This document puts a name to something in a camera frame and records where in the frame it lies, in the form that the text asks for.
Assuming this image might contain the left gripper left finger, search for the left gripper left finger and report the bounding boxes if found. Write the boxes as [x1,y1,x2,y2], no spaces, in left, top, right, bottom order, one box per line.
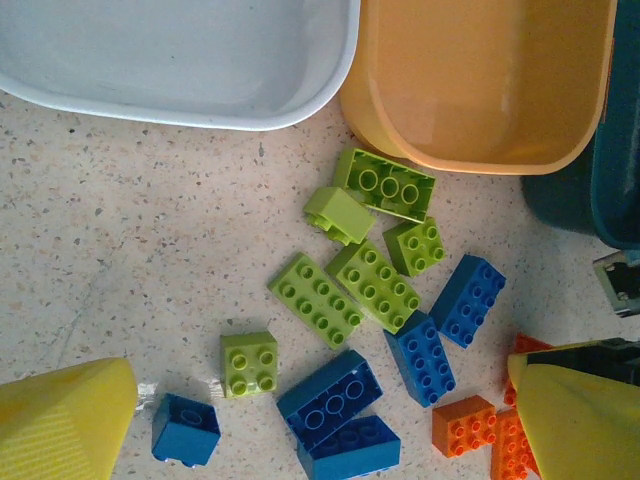
[0,357,139,480]

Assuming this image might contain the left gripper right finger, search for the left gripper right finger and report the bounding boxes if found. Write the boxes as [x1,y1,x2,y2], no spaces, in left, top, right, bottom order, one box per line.
[507,338,640,480]

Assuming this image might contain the orange short lego brick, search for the orange short lego brick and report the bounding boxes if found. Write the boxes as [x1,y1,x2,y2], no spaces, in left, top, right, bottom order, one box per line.
[431,394,498,459]

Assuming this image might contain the blue four-stud lego brick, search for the blue four-stud lego brick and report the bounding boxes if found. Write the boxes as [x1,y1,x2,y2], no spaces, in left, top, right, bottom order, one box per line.
[151,392,221,470]

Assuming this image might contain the blue eight-stud lego brick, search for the blue eight-stud lego brick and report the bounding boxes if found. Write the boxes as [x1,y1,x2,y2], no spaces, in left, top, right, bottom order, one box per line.
[296,413,402,480]
[382,309,458,409]
[428,253,508,349]
[275,348,385,444]

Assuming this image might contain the green four-stud lego brick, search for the green four-stud lego brick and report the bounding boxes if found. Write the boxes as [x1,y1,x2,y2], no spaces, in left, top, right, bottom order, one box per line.
[218,330,280,400]
[382,217,447,279]

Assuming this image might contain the green eight-stud lego brick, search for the green eight-stud lego brick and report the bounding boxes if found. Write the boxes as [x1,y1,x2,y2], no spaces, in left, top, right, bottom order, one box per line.
[332,147,437,224]
[266,251,366,351]
[324,239,424,336]

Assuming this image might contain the green small lego brick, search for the green small lego brick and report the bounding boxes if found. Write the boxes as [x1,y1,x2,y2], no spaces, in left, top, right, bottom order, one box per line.
[302,186,377,247]

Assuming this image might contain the teal plastic container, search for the teal plastic container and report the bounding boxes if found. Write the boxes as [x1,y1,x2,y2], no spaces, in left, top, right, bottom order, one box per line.
[522,0,640,251]

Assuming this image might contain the yellow plastic container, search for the yellow plastic container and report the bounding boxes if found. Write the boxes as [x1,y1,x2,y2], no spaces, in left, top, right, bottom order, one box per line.
[339,0,619,176]

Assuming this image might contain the white plastic container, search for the white plastic container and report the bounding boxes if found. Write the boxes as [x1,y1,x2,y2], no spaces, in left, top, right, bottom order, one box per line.
[0,0,362,132]

